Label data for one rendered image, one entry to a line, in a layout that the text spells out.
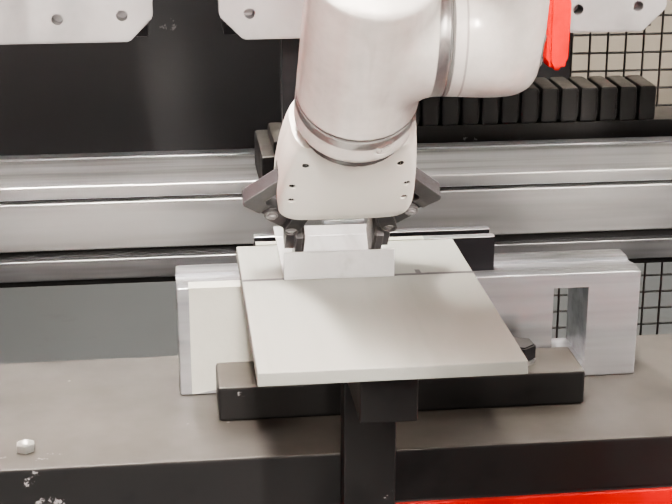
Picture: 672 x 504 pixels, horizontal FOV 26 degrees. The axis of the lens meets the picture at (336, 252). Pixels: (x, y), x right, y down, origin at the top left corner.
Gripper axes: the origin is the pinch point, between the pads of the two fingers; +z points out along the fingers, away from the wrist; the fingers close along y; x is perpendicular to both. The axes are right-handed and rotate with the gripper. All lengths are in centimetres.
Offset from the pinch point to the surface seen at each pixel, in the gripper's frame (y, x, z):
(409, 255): -6.1, 0.7, 2.6
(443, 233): -10.1, -3.9, 6.9
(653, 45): -143, -224, 259
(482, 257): -13.0, -1.3, 6.7
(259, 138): 3.8, -24.1, 20.9
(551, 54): -16.3, -8.3, -11.5
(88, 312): 35, -127, 244
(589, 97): -33, -34, 28
